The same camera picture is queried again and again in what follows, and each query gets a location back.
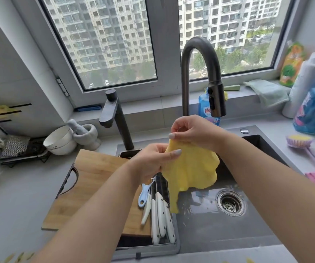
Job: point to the tall dark gooseneck faucet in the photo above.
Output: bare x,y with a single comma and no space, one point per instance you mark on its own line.
186,79

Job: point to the grey window frame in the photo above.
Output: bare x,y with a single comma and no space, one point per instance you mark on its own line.
165,38

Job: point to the light green folded cloth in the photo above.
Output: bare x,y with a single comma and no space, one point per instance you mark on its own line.
269,93

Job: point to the purple yellow dish brush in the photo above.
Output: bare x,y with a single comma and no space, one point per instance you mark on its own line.
300,141

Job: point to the yellow cleaning cloth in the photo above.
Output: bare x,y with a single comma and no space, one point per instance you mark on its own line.
193,167

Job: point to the person's right forearm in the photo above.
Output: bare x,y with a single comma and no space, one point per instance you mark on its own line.
269,188

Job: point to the short dark angular faucet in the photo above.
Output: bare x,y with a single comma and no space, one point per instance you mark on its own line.
121,120

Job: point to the grey stone pestle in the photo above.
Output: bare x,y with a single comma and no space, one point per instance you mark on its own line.
75,125

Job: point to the person's left thumb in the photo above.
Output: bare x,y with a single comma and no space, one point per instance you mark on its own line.
171,156

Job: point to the person's right thumb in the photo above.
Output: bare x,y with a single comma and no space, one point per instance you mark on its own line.
178,136

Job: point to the blue dish soap bottle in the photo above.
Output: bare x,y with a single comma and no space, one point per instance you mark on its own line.
204,106

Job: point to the steel sink drain strainer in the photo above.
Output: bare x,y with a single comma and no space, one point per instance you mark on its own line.
231,203

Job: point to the blue black strip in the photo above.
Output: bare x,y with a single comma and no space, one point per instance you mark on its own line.
87,108

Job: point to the blue detergent pouch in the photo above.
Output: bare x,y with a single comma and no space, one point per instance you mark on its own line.
311,112

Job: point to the person's left hand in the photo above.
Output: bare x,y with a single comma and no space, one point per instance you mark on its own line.
146,161

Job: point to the light blue peeler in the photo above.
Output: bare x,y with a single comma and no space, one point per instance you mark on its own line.
143,194

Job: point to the grey checked dishcloth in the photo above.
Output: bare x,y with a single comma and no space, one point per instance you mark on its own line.
14,146

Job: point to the chrome sink knob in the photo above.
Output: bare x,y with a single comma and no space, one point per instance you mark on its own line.
244,131

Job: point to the grey stone mortar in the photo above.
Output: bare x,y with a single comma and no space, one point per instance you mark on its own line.
88,136

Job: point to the metal sink drain rack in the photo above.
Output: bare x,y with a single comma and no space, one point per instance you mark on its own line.
135,242

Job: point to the white ceramic bowl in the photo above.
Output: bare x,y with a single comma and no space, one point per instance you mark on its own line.
67,150
58,136

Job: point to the person's right hand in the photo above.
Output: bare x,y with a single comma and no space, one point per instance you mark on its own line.
198,131

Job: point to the metal window hinge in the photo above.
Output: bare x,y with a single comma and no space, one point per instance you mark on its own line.
62,86

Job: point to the white paper towel roll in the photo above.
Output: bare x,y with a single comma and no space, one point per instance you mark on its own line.
302,84

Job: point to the person's left forearm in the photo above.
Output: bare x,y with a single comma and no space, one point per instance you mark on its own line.
91,224

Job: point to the orange green refill pouch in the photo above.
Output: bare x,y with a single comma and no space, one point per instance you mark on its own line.
291,65

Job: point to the dark grey kitchen sink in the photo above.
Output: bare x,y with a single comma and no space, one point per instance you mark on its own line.
215,230

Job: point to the wooden cutting board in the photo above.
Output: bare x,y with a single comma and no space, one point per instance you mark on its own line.
97,175

